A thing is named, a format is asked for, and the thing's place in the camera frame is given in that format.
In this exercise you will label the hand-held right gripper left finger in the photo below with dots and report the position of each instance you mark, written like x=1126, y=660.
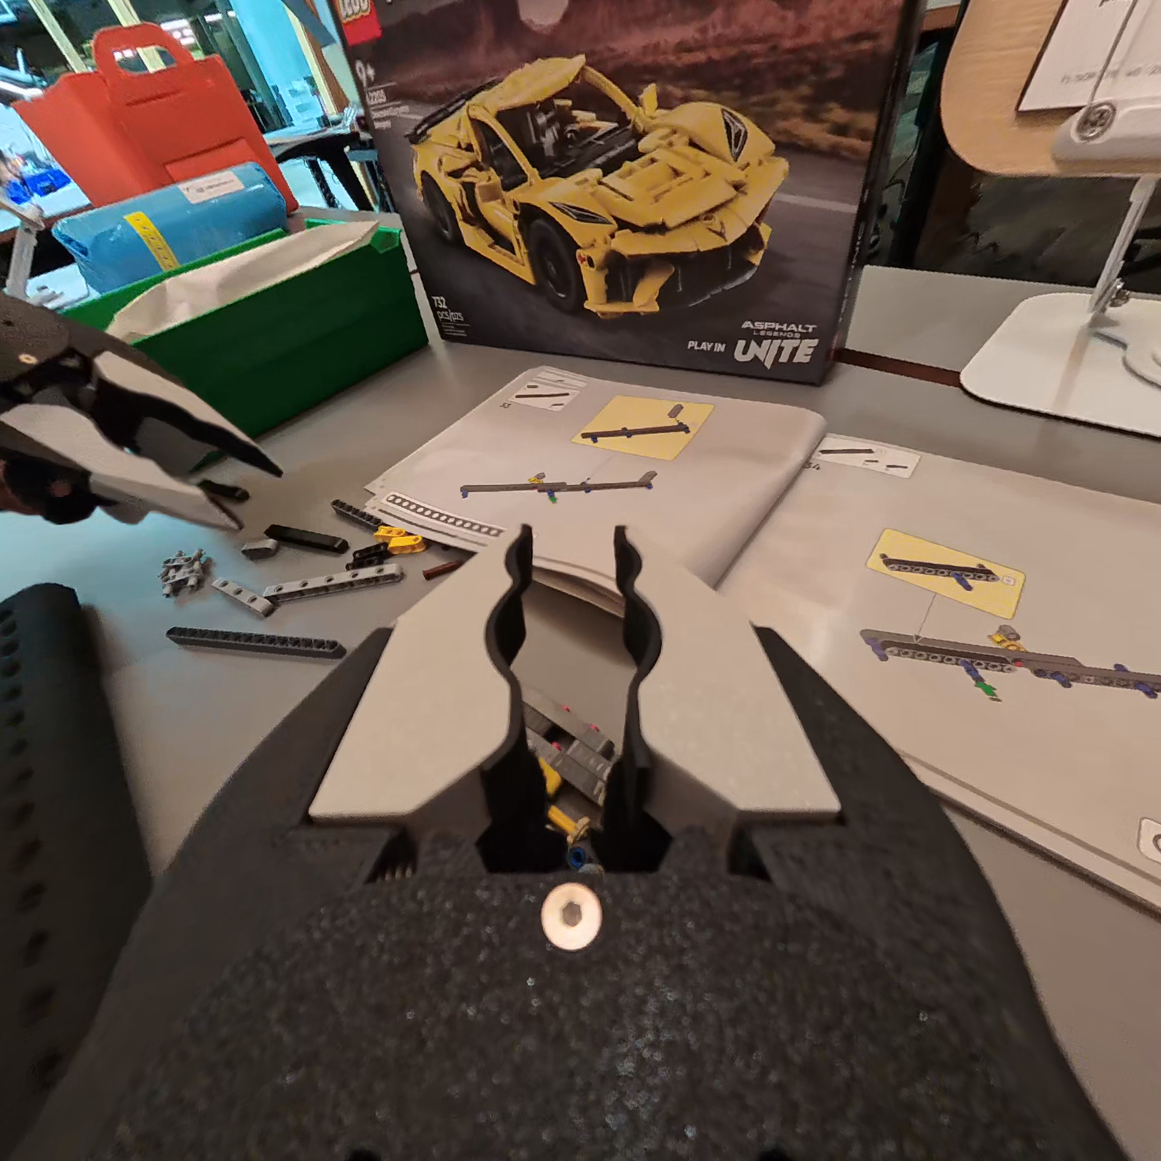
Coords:
x=426, y=717

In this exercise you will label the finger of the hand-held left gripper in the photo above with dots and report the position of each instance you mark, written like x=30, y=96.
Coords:
x=150, y=390
x=109, y=463

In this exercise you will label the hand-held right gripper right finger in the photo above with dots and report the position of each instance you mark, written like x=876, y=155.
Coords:
x=726, y=717

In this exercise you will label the toy car chassis assembly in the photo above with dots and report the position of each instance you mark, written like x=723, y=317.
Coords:
x=581, y=753

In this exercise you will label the black long holed toy beam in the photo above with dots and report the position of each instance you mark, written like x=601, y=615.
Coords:
x=254, y=643

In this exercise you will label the grey building instruction booklet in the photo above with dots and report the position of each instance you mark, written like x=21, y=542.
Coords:
x=907, y=508

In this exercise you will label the yellow car toy set box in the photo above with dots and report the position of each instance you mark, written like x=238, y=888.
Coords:
x=635, y=182

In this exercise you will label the small black toy piece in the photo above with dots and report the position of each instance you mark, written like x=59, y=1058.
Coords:
x=225, y=492

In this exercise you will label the white paper bag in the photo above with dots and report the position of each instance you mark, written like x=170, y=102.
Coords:
x=226, y=281

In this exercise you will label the grey toy connector cluster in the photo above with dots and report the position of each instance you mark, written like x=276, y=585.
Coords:
x=186, y=574

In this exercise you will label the brown toy axle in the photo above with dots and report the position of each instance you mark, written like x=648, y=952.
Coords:
x=444, y=570

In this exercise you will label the green plastic bin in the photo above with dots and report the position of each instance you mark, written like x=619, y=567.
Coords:
x=299, y=345

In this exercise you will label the light grey holed toy beam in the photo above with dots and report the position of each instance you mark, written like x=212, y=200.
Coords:
x=332, y=586

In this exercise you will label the black toy connector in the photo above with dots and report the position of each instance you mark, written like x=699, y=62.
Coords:
x=372, y=556

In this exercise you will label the small grey toy liftarm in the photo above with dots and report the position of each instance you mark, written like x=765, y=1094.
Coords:
x=260, y=550

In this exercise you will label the blue plastic wrapped roll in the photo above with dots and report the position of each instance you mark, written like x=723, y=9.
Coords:
x=200, y=218

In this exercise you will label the yellow toy connector piece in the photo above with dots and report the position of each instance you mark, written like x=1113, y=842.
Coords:
x=399, y=538

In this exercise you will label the light grey short toy beam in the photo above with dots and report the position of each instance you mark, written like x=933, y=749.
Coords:
x=243, y=597

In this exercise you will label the black short toy beam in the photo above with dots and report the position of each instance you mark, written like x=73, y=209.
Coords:
x=306, y=539

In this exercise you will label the orange felt bag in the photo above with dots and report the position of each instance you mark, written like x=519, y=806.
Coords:
x=182, y=118

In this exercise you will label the black perforated panel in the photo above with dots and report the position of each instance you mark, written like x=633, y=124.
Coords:
x=55, y=817

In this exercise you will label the printed instruction sheet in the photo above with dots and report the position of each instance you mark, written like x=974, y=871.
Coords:
x=1089, y=55

